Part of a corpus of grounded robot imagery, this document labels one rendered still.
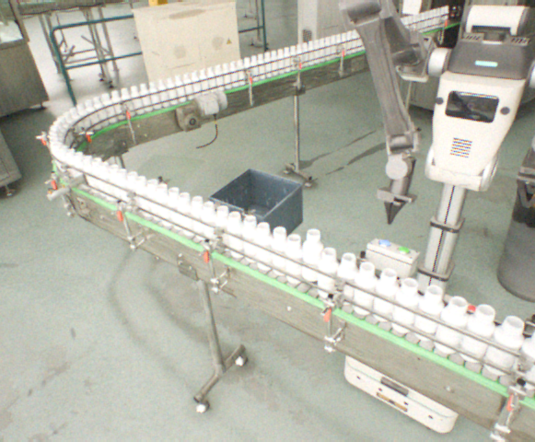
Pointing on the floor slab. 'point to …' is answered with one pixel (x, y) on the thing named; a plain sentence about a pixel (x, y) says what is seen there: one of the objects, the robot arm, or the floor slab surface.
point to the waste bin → (532, 253)
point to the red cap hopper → (75, 46)
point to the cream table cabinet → (187, 37)
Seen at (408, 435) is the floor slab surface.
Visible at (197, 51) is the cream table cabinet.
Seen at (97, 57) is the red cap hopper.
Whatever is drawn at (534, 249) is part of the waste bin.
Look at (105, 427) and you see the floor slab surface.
